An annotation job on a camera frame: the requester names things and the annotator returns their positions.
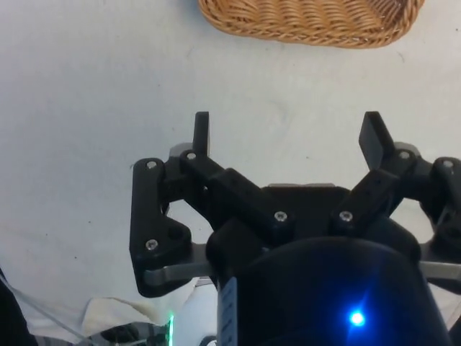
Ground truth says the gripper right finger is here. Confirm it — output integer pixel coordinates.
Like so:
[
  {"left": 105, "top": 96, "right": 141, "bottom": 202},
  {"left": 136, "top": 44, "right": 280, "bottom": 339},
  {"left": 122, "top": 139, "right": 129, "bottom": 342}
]
[{"left": 328, "top": 110, "right": 461, "bottom": 250}]

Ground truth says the brown wicker basket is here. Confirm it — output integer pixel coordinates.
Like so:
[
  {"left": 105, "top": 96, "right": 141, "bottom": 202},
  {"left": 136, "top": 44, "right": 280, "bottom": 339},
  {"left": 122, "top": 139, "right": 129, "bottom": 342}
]
[{"left": 197, "top": 0, "right": 426, "bottom": 50}]

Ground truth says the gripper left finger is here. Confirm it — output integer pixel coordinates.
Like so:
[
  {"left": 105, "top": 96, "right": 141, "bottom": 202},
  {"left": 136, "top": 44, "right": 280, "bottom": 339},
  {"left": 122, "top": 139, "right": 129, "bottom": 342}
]
[{"left": 128, "top": 111, "right": 297, "bottom": 299}]

